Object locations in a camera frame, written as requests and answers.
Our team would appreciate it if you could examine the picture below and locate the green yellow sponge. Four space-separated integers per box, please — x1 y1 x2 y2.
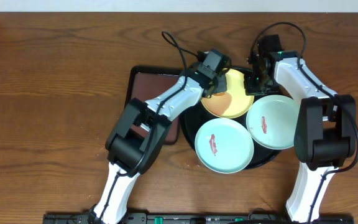
203 89 226 98

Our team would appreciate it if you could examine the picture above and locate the yellow plate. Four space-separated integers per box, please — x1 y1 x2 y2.
201 69 254 119

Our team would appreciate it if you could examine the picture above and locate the green plate with stain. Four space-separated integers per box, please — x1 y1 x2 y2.
246 95 299 150

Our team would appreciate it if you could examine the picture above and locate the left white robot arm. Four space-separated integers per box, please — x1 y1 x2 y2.
88 68 227 223

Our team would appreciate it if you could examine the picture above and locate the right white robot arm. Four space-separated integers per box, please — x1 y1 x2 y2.
246 50 358 223

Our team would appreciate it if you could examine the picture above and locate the rectangular black water tray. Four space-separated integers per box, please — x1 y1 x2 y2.
125 65 181 145

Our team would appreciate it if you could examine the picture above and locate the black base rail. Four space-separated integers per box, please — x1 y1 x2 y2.
42 211 354 224

